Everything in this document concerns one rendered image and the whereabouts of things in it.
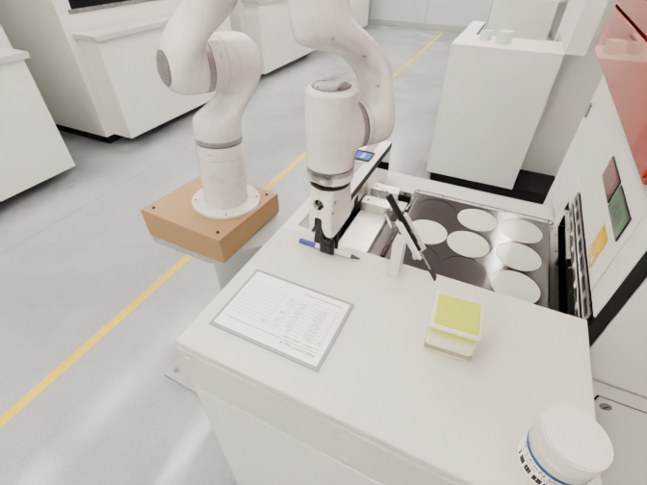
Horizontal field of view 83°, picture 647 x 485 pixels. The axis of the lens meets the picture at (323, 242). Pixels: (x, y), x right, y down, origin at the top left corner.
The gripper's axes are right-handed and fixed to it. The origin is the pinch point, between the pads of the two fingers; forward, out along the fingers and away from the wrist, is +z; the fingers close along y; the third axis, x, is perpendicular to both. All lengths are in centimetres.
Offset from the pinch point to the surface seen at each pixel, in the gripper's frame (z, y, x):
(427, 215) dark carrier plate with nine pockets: 8.9, 31.6, -14.6
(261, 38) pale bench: 51, 373, 266
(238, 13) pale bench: 25, 365, 290
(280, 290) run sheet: 1.9, -14.3, 3.3
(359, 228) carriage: 10.8, 20.5, 0.4
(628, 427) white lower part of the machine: 27, 3, -66
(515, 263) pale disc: 8.7, 21.5, -37.5
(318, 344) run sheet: 1.8, -22.0, -8.3
